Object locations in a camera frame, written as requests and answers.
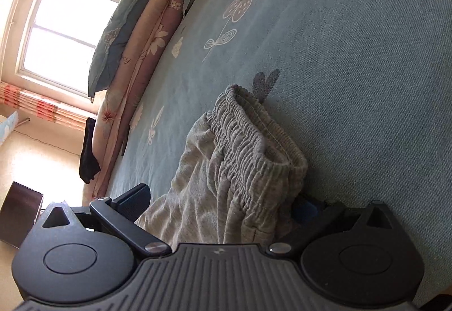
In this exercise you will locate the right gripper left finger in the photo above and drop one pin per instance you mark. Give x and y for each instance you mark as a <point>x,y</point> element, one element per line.
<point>118,217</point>

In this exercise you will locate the pink floral folded quilt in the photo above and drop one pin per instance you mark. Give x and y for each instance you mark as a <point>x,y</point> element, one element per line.
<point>149,38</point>

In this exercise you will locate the window with white frame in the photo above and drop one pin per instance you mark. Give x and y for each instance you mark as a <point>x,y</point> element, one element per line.
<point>59,43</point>

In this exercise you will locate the wall-mounted black television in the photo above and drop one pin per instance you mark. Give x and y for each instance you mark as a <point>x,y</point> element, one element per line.
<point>19,212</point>

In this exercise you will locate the black garment on quilt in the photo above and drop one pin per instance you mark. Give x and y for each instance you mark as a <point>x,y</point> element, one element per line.
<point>88,166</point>

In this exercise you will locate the white wall air conditioner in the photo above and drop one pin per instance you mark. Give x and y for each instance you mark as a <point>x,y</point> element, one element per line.
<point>8,125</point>

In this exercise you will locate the left striped curtain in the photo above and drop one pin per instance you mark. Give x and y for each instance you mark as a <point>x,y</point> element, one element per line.
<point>42,107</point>

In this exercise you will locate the blue floral bed sheet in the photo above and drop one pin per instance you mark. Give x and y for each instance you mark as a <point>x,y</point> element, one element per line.
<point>362,86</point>

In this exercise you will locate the black smartphone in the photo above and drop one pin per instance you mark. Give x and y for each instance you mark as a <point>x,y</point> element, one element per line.
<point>125,141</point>

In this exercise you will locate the grey sweatpants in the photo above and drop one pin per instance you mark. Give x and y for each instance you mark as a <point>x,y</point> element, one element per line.
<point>237,178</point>

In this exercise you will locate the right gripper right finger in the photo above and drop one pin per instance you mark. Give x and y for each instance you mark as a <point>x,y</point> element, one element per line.
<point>313,219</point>

